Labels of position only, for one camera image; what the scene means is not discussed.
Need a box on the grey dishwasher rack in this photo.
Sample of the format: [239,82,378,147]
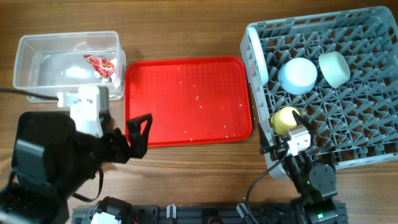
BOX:
[240,6,397,169]

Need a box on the light blue plate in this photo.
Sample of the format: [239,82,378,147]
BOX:
[248,27,269,86]

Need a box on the light blue bowl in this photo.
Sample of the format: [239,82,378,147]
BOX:
[278,57,318,95]

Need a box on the black plastic tray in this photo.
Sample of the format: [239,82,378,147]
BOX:
[11,111,34,168]

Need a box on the clear plastic bin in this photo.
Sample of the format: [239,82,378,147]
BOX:
[13,31,126,100]

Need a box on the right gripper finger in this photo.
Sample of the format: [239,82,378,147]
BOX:
[292,111,315,133]
[258,123,272,155]

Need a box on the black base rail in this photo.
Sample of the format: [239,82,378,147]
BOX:
[72,197,348,224]

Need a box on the red snack wrapper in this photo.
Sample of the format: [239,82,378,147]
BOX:
[83,55,117,83]

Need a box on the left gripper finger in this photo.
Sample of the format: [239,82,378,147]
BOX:
[126,114,153,159]
[99,111,113,133]

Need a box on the red serving tray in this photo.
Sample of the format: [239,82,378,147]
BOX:
[124,56,252,147]

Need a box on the mint green bowl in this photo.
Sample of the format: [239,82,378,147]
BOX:
[318,51,351,88]

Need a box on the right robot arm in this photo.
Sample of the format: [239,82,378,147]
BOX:
[256,111,341,223]

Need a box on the yellow cup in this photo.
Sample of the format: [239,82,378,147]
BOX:
[270,107,300,135]

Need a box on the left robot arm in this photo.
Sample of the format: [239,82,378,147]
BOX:
[1,111,152,223]

